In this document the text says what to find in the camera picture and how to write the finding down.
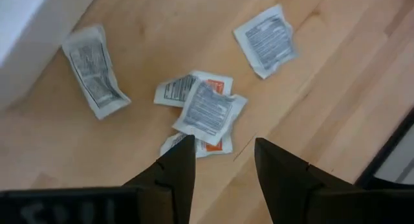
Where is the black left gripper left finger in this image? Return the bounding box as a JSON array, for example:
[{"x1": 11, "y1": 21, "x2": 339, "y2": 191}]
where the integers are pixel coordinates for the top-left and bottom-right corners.
[{"x1": 122, "y1": 135, "x2": 197, "y2": 224}]

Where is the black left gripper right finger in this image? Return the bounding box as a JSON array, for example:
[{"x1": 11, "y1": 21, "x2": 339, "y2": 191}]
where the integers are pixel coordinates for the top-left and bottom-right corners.
[{"x1": 254, "y1": 137, "x2": 356, "y2": 224}]

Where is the small white printed packet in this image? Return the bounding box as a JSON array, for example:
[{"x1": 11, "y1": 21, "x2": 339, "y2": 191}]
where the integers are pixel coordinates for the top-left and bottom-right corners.
[
  {"x1": 232, "y1": 3, "x2": 299, "y2": 80},
  {"x1": 61, "y1": 23, "x2": 132, "y2": 120},
  {"x1": 171, "y1": 79, "x2": 248, "y2": 147}
]

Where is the white plastic bin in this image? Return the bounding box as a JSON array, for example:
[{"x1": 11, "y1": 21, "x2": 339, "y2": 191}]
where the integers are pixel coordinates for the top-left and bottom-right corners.
[{"x1": 0, "y1": 0, "x2": 98, "y2": 109}]

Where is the red printed white packet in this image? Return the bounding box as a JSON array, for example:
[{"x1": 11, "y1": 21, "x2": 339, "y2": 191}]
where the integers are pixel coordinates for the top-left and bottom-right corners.
[
  {"x1": 153, "y1": 70, "x2": 234, "y2": 109},
  {"x1": 159, "y1": 131, "x2": 234, "y2": 159}
]

